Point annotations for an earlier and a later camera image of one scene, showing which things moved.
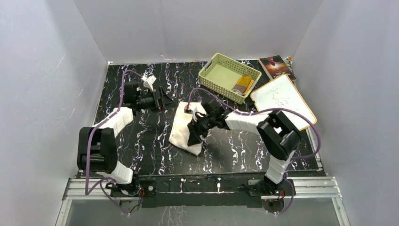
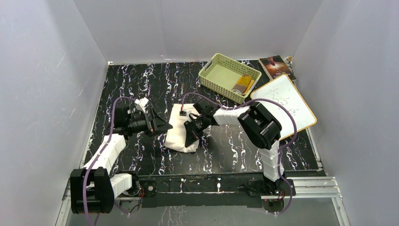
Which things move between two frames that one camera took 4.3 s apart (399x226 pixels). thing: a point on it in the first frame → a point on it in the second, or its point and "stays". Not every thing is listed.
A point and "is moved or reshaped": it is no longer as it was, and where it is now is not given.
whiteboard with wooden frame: x=283 y=93 stays
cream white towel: x=179 y=135 is moved or reshaped
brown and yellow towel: x=243 y=85 stays
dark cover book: x=275 y=66 stays
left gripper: x=164 y=103 → x=157 y=125
